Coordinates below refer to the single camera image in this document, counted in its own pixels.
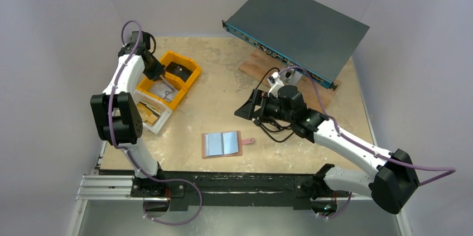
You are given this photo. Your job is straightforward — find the grey credit card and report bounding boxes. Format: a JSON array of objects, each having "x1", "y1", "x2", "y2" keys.
[{"x1": 160, "y1": 81, "x2": 179, "y2": 102}]

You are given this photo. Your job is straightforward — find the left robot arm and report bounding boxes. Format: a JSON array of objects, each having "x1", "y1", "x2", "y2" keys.
[{"x1": 90, "y1": 31, "x2": 169, "y2": 196}]

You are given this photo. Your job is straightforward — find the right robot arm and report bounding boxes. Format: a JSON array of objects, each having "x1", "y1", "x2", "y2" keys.
[{"x1": 234, "y1": 73, "x2": 420, "y2": 214}]

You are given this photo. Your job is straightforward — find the grey credit cards in bin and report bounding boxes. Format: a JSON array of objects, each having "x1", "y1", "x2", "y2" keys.
[{"x1": 149, "y1": 81, "x2": 179, "y2": 102}]

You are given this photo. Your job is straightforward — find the yellow bin with cards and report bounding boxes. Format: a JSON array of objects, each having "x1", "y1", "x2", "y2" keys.
[{"x1": 136, "y1": 74, "x2": 188, "y2": 110}]

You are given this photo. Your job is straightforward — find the yellow cards in white bin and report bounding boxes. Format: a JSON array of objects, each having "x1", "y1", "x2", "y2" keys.
[{"x1": 137, "y1": 102, "x2": 162, "y2": 126}]

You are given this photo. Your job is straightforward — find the black item in bin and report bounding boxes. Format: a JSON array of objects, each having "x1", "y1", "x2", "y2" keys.
[{"x1": 165, "y1": 62, "x2": 193, "y2": 83}]

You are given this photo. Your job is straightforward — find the grey socket box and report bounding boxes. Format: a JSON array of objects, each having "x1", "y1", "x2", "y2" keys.
[{"x1": 284, "y1": 69, "x2": 302, "y2": 85}]

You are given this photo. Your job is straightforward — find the wooden board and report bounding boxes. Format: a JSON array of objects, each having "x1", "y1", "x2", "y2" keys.
[{"x1": 239, "y1": 50, "x2": 342, "y2": 112}]

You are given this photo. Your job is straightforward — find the black cable with USB plug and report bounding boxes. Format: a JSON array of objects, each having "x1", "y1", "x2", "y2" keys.
[{"x1": 253, "y1": 67, "x2": 296, "y2": 144}]

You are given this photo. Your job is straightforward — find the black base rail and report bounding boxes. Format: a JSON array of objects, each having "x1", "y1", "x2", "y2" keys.
[{"x1": 130, "y1": 170, "x2": 350, "y2": 213}]

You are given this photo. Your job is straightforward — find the aluminium frame rail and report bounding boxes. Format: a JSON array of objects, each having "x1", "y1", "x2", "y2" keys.
[{"x1": 78, "y1": 175, "x2": 371, "y2": 201}]

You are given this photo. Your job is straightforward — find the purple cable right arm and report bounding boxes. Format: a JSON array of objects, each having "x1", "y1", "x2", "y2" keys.
[{"x1": 277, "y1": 65, "x2": 457, "y2": 220}]

